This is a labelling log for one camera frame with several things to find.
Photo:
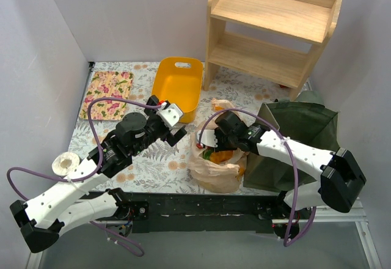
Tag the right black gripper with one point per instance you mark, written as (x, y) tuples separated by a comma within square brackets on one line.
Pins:
[(221, 142)]

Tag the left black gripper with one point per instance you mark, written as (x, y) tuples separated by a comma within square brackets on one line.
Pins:
[(168, 134)]

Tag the orange plastic grocery bag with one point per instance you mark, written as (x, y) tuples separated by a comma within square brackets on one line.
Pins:
[(224, 177)]

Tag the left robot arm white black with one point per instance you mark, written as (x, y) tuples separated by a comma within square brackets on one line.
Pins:
[(43, 219)]

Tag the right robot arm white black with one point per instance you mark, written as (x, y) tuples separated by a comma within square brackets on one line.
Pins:
[(338, 179)]

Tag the red pepper in bag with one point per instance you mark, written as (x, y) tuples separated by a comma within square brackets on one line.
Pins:
[(206, 155)]

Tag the yellow plastic bin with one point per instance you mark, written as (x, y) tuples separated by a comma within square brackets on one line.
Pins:
[(179, 80)]

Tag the floral rectangular tray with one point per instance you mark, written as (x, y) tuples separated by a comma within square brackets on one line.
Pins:
[(113, 84)]

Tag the dark green tote bag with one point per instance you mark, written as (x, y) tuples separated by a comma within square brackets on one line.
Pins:
[(305, 120)]

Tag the tape roll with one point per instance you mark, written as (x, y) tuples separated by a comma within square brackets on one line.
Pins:
[(65, 163)]

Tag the wooden shelf unit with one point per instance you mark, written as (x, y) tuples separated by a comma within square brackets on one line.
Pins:
[(310, 21)]

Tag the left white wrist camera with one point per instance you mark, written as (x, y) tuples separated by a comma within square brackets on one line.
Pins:
[(170, 114)]

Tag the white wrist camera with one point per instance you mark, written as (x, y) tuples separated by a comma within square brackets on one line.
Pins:
[(206, 139), (170, 114)]

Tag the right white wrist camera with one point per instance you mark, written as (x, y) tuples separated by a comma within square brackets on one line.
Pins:
[(206, 139)]

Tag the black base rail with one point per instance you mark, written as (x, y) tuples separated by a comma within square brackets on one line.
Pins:
[(156, 212)]

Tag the aluminium frame rail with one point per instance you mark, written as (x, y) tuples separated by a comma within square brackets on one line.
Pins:
[(335, 240)]

